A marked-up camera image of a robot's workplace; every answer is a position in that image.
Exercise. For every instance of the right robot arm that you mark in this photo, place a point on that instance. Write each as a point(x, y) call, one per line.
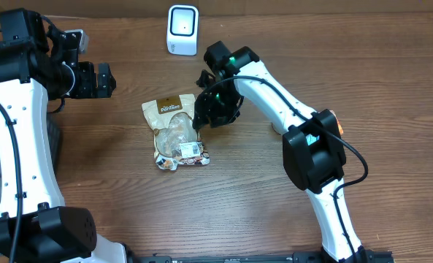
point(313, 148)

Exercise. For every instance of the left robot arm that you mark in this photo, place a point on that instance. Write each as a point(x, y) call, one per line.
point(39, 63)

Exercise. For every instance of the brown snack pouch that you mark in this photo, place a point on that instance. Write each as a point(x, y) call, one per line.
point(175, 140)

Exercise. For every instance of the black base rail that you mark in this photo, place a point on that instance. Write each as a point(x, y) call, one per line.
point(238, 259)

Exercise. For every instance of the orange snack packet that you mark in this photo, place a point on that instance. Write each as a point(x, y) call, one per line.
point(338, 129)

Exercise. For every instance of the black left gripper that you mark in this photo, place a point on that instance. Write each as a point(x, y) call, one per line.
point(90, 88)

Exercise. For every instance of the green lid jar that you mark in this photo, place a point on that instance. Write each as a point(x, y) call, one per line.
point(276, 129)

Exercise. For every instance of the white barcode scanner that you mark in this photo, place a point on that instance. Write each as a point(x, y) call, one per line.
point(182, 30)

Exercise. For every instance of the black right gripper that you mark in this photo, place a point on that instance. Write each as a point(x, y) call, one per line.
point(207, 112)

